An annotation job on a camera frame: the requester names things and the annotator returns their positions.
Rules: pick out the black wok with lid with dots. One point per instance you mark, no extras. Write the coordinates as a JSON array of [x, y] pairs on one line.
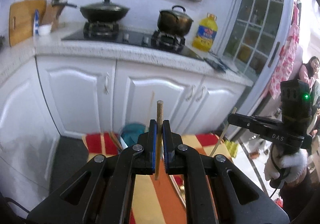
[[105, 12]]

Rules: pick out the white gloved hand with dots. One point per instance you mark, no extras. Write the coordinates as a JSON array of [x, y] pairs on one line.
[[296, 163]]

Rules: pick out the white small bowl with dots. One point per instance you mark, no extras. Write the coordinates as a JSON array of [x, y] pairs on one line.
[[44, 29]]

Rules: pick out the white cabinet door left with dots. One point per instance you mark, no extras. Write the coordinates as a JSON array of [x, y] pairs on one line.
[[78, 92]]

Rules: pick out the yellow cooking oil bottle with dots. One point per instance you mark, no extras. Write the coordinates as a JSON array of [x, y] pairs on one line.
[[206, 33]]

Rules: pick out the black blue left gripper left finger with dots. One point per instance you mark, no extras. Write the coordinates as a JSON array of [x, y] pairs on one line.
[[102, 190]]

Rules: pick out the glass pane door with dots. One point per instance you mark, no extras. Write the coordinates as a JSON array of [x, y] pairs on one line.
[[253, 35]]

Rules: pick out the white cabinet door middle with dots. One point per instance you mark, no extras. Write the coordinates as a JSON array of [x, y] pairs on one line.
[[132, 92]]

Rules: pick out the wooden cutting board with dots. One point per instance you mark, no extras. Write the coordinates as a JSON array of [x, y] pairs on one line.
[[21, 19]]

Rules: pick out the colourful orange yellow mat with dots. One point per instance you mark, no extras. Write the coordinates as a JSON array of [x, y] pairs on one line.
[[153, 201]]

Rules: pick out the brown wooden handled utensil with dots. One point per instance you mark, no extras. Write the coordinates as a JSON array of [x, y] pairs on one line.
[[115, 141]]

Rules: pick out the light chopstick in holder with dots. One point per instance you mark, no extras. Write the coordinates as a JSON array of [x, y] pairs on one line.
[[150, 107]]

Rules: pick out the pink floral cloth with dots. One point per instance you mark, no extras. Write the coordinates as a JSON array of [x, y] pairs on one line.
[[287, 56]]

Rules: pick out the teal white utensil holder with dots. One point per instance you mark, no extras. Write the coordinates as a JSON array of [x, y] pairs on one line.
[[130, 133]]

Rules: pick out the black gas stove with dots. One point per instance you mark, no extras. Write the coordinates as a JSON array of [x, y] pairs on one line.
[[112, 33]]

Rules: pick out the dark stock pot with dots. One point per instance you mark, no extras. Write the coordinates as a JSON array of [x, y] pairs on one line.
[[174, 21]]

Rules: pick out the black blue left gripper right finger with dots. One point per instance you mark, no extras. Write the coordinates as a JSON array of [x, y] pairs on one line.
[[216, 190]]

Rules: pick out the white cabinet door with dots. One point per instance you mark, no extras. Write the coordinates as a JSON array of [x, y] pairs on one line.
[[132, 92], [78, 92], [211, 103]]

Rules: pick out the wooden chopstick long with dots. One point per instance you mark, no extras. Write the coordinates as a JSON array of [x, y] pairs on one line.
[[159, 121]]

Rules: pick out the wooden knife block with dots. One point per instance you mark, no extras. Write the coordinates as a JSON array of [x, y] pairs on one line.
[[52, 13]]

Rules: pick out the person in pink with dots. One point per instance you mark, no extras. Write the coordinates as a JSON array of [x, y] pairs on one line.
[[308, 72]]

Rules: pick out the white cabinet door right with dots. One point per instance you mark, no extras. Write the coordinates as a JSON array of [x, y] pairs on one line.
[[211, 103]]

